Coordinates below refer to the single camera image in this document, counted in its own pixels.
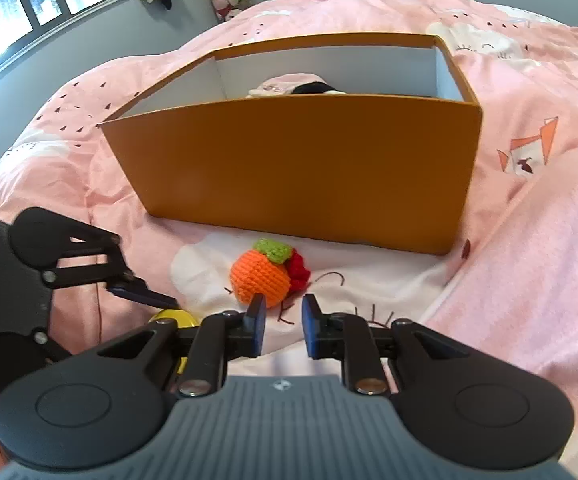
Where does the orange crochet fruit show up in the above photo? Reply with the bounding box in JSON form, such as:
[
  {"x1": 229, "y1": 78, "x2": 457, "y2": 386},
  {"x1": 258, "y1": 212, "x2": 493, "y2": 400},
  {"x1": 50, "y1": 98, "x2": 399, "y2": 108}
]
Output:
[{"x1": 230, "y1": 238, "x2": 294, "y2": 307}]

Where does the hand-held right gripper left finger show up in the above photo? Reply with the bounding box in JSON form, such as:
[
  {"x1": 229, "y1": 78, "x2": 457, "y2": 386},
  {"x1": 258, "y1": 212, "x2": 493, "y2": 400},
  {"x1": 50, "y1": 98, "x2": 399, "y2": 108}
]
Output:
[{"x1": 96, "y1": 294, "x2": 268, "y2": 397}]

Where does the yellow toy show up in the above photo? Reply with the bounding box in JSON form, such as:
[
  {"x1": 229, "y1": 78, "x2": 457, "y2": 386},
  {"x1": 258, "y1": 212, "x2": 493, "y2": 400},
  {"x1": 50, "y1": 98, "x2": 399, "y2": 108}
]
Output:
[{"x1": 149, "y1": 308, "x2": 200, "y2": 376}]

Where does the pink printed blanket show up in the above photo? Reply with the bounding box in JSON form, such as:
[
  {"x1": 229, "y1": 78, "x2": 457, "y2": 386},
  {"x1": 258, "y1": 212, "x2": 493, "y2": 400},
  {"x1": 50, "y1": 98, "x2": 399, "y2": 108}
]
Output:
[{"x1": 0, "y1": 0, "x2": 578, "y2": 480}]

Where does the red crochet piece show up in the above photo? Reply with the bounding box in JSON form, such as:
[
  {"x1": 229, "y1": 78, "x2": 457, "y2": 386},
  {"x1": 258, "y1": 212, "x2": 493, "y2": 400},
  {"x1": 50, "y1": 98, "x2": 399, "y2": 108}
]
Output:
[{"x1": 281, "y1": 250, "x2": 312, "y2": 294}]

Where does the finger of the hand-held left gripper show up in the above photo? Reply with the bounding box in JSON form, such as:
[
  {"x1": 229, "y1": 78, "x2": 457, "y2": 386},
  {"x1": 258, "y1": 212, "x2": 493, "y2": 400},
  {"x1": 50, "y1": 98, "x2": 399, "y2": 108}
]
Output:
[
  {"x1": 34, "y1": 331, "x2": 73, "y2": 364},
  {"x1": 42, "y1": 232, "x2": 181, "y2": 312}
]

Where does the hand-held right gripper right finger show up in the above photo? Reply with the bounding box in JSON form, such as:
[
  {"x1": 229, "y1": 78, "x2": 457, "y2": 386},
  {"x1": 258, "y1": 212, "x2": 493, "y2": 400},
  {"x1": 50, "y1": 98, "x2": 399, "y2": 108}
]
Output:
[{"x1": 302, "y1": 294, "x2": 470, "y2": 395}]

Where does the white plush with black ear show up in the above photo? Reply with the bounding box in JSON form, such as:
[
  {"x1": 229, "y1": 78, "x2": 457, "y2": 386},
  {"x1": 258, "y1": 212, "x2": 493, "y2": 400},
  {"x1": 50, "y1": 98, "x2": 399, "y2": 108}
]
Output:
[{"x1": 246, "y1": 76, "x2": 346, "y2": 99}]

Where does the orange cardboard box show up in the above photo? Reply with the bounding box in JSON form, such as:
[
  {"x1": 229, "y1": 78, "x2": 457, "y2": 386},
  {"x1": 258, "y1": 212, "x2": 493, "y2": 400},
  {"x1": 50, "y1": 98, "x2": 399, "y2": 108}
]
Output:
[{"x1": 98, "y1": 33, "x2": 484, "y2": 256}]

